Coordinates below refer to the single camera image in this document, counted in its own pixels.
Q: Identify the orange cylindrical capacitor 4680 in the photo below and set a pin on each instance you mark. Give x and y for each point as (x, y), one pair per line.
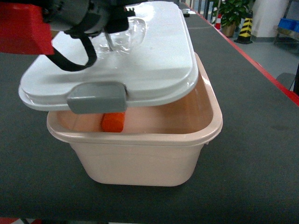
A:
(113, 122)

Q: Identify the background steel shelf rack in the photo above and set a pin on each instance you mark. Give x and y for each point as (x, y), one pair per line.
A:
(288, 26)

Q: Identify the pink plastic box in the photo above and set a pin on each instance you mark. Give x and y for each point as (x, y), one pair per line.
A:
(159, 146)

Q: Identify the yellow black traffic cone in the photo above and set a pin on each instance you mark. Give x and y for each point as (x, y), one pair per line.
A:
(244, 36)

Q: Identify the white box lid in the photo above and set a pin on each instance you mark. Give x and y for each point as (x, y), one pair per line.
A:
(152, 63)

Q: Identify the robot arm with red cover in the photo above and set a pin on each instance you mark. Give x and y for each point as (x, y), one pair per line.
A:
(26, 25)

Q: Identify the red white traffic cone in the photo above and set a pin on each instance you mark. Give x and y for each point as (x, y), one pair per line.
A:
(217, 23)

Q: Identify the green potted plant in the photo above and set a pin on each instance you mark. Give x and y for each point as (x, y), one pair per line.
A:
(232, 11)

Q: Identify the red metal frame table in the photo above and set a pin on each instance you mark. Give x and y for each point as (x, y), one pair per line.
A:
(219, 51)

